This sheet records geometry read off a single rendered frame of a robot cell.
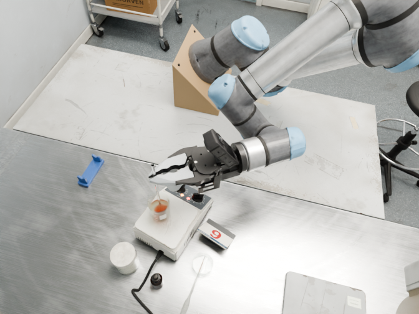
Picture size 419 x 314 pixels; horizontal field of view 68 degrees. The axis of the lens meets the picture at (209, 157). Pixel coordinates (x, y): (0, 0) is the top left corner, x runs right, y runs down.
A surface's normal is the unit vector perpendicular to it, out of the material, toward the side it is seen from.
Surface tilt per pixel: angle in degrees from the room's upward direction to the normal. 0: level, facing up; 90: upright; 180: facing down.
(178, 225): 0
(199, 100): 90
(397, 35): 90
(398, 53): 97
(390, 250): 0
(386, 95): 0
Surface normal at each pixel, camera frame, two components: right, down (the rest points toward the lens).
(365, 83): 0.06, -0.57
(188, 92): -0.24, 0.79
